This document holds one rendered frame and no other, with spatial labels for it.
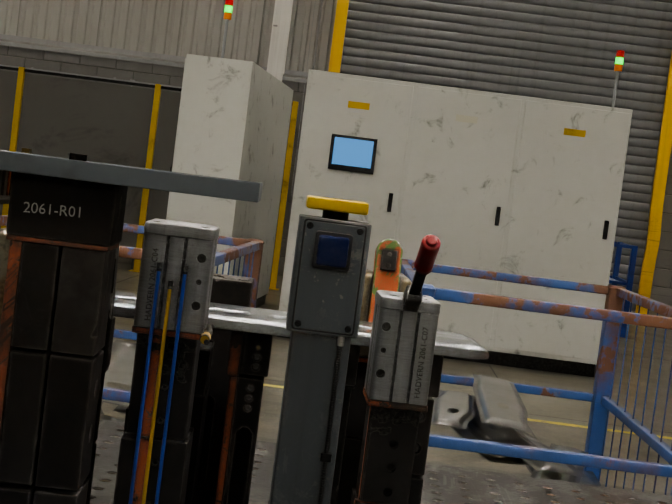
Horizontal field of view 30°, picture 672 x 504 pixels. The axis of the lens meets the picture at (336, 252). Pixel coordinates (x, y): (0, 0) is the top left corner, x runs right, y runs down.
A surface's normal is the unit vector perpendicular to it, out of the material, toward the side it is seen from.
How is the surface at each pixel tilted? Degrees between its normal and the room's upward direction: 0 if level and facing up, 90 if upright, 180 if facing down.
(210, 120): 90
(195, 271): 90
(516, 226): 90
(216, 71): 90
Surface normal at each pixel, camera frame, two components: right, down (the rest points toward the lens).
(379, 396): 0.04, 0.06
